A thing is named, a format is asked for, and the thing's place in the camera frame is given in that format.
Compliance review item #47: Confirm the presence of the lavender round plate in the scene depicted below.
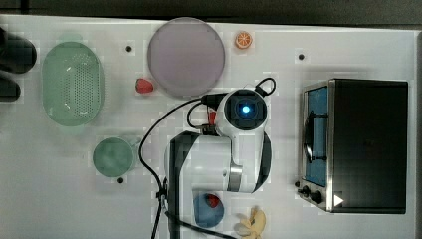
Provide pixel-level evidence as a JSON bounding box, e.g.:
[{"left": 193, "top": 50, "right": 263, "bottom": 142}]
[{"left": 147, "top": 17, "right": 225, "bottom": 97}]

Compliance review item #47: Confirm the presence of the plush banana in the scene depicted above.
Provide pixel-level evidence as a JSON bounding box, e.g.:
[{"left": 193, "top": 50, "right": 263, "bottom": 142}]
[{"left": 235, "top": 207, "right": 267, "bottom": 239}]

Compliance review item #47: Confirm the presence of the plush strawberry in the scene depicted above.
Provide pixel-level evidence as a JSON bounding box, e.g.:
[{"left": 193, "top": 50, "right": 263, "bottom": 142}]
[{"left": 135, "top": 78, "right": 154, "bottom": 94}]

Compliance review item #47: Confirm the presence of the black small pot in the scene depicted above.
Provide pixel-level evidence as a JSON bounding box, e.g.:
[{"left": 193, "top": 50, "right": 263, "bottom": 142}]
[{"left": 0, "top": 78, "right": 21, "bottom": 102}]

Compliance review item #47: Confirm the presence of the green mug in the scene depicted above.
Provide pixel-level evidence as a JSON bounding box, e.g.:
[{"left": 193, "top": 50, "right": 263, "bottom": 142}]
[{"left": 93, "top": 135, "right": 140, "bottom": 178}]

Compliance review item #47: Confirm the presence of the orange slice toy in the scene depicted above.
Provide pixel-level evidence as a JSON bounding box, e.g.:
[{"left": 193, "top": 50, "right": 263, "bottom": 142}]
[{"left": 235, "top": 31, "right": 253, "bottom": 49}]

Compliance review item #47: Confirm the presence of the red plush ketchup bottle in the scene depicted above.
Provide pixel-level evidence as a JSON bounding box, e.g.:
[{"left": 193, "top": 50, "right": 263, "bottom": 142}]
[{"left": 208, "top": 112, "right": 216, "bottom": 125}]

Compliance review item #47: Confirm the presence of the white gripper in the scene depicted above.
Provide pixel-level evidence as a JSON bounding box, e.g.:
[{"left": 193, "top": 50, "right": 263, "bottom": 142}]
[{"left": 215, "top": 89, "right": 268, "bottom": 136}]

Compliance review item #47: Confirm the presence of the green oval colander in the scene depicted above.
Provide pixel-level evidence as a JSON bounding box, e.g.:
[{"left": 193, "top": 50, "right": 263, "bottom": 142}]
[{"left": 42, "top": 42, "right": 105, "bottom": 126}]

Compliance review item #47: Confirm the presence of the toaster oven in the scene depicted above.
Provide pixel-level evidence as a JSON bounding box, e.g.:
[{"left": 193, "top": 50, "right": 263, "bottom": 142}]
[{"left": 296, "top": 79, "right": 408, "bottom": 214}]

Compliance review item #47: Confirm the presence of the blue cup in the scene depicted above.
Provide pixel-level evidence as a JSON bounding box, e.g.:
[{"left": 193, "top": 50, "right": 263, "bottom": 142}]
[{"left": 194, "top": 193, "right": 225, "bottom": 228}]

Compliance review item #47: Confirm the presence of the black pan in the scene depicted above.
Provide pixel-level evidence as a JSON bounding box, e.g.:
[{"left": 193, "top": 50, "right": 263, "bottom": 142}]
[{"left": 0, "top": 29, "right": 37, "bottom": 74}]

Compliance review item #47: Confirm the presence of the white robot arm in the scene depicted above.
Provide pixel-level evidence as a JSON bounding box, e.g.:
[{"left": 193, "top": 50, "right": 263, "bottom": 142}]
[{"left": 164, "top": 87, "right": 272, "bottom": 239}]

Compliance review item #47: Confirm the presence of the small red toy in cup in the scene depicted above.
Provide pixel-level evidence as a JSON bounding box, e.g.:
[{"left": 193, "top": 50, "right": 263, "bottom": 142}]
[{"left": 206, "top": 194, "right": 220, "bottom": 208}]

